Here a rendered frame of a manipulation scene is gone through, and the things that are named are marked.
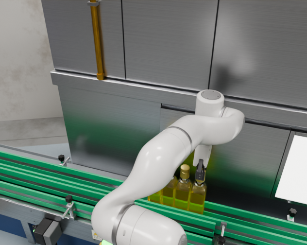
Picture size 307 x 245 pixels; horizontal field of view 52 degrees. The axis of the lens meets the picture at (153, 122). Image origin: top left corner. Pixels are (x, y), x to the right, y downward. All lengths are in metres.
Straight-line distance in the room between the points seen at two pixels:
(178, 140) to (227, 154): 0.56
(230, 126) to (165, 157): 0.29
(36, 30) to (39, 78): 0.54
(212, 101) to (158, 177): 0.37
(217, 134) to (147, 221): 0.33
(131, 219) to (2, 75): 3.27
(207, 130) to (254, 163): 0.45
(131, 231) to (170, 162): 0.17
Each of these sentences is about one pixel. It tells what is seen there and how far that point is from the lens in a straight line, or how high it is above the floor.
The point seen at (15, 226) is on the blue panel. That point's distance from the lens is 1.76.
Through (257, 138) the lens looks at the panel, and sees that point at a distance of 1.20.
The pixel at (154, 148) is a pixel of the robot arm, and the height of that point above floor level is 1.70.
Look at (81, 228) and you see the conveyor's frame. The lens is 1.44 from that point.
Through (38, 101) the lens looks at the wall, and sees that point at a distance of 3.92.
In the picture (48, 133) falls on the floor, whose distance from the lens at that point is 3.75.
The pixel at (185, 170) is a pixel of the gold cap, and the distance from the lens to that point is 1.17.
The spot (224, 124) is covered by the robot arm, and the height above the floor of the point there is 1.63.
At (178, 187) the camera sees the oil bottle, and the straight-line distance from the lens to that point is 1.22.
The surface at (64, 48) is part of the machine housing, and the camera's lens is 1.31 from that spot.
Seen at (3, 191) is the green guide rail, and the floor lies 1.08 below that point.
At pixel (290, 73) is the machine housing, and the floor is 1.69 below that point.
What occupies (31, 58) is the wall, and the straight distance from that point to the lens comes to 3.68.
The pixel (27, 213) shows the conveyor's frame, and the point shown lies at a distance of 1.56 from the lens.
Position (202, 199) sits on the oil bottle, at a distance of 1.24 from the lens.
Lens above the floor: 2.13
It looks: 35 degrees down
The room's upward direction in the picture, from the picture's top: straight up
